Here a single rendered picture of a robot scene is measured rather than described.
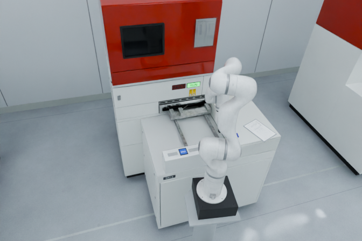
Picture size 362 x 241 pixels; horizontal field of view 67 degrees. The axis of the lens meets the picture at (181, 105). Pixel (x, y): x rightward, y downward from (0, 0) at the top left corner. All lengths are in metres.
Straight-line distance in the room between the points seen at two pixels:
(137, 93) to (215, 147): 0.97
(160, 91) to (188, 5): 0.73
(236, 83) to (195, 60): 0.90
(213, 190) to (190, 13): 1.16
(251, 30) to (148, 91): 2.35
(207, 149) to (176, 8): 0.96
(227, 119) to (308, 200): 1.95
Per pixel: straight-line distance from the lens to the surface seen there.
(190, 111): 2.37
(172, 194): 2.20
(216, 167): 1.57
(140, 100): 2.27
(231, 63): 1.38
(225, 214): 1.81
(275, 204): 3.00
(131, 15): 1.86
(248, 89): 1.29
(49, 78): 3.86
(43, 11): 3.49
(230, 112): 1.34
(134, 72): 2.05
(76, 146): 3.43
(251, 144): 2.09
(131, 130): 2.46
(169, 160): 1.87
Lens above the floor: 2.39
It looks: 38 degrees down
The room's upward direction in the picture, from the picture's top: 3 degrees clockwise
